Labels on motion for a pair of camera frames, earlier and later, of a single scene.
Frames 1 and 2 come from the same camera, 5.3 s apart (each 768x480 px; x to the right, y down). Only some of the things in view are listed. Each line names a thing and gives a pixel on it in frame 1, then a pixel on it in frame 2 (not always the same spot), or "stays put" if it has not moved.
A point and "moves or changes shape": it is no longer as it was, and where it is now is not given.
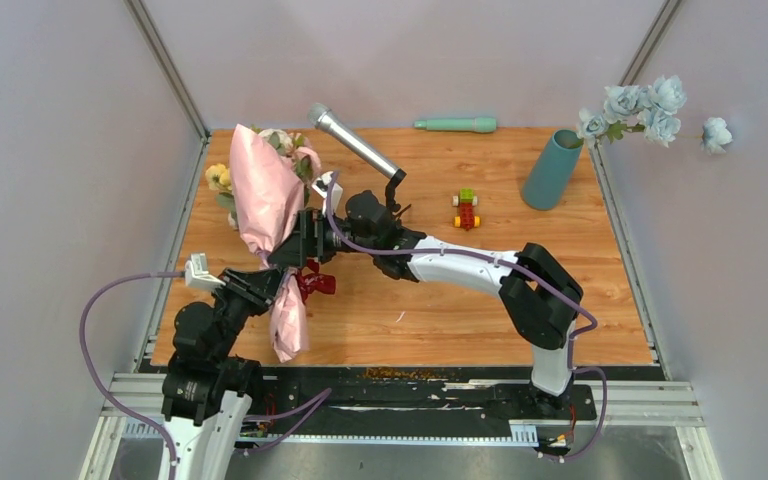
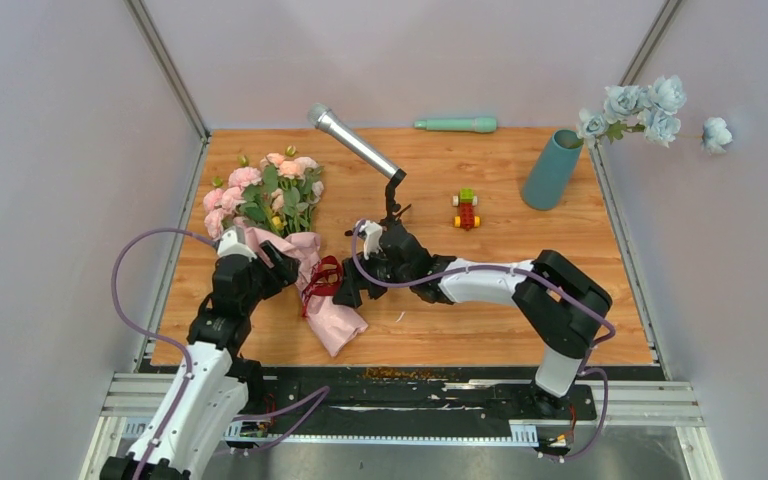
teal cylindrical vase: [550, 176] stays put
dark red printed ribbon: [313, 281] moves or changes shape
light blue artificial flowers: [653, 109] stays put
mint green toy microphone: [487, 125] stays put
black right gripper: [308, 241] to [349, 291]
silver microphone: [323, 116] stays put
